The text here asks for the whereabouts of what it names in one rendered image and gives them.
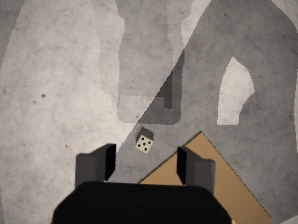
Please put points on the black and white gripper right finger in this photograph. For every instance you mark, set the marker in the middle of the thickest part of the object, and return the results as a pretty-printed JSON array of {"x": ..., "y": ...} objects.
[{"x": 193, "y": 170}]

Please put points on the white die with black pips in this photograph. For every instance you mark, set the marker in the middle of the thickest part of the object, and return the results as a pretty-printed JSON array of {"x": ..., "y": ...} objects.
[{"x": 144, "y": 143}]

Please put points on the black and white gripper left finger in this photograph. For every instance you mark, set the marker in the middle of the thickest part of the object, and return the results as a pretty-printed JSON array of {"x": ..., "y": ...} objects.
[{"x": 97, "y": 165}]

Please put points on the orange flat mat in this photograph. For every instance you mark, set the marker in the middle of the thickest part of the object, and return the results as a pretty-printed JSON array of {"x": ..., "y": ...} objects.
[{"x": 229, "y": 190}]

